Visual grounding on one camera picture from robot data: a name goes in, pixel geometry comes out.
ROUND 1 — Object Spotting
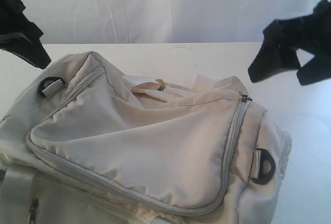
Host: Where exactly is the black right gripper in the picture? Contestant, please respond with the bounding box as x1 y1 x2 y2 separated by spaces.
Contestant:
248 0 330 86

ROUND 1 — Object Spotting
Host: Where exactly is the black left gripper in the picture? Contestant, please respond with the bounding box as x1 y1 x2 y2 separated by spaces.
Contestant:
1 0 51 69

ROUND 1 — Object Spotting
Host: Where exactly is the white backdrop curtain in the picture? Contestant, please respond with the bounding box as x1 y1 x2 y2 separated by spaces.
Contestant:
21 0 320 44

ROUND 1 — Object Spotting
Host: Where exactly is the beige duffel bag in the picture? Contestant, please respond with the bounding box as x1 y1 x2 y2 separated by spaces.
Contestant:
1 52 292 223

